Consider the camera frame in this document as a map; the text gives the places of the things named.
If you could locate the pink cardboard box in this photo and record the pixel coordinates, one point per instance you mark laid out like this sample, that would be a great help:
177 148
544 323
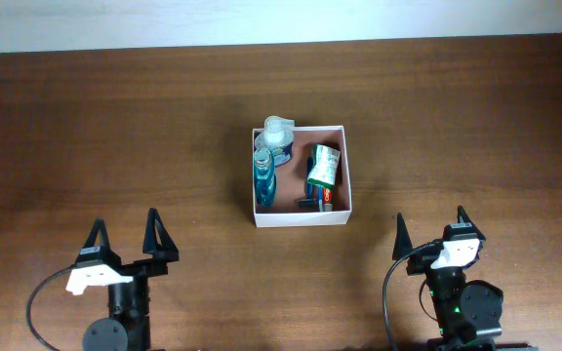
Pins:
291 182

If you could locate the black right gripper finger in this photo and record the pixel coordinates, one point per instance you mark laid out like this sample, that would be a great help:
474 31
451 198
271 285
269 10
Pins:
462 215
403 244

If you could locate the teal Listerine mouthwash bottle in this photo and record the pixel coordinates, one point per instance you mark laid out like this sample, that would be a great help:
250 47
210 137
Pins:
264 177

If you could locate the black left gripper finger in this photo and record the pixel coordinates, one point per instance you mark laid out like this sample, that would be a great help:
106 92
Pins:
157 242
98 237

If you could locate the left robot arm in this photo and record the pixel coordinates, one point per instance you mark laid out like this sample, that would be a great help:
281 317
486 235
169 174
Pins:
127 326

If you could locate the clear foam pump bottle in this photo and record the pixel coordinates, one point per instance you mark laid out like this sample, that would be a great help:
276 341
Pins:
278 137

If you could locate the red green toothpaste tube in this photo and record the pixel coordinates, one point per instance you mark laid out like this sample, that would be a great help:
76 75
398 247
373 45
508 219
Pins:
327 200

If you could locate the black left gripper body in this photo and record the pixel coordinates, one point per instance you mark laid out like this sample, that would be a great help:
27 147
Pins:
145 268

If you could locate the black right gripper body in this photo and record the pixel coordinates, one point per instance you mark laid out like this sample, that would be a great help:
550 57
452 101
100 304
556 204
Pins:
421 261

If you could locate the blue white toothbrush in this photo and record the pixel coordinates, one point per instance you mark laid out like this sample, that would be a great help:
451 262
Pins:
320 198

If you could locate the blue disposable razor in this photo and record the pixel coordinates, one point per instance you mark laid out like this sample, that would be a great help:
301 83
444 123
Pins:
308 201

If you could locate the green white tissue packet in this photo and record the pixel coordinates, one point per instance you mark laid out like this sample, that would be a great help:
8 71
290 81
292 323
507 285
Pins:
325 164

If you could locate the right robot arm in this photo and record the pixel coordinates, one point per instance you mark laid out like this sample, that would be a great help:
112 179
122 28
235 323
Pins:
467 312

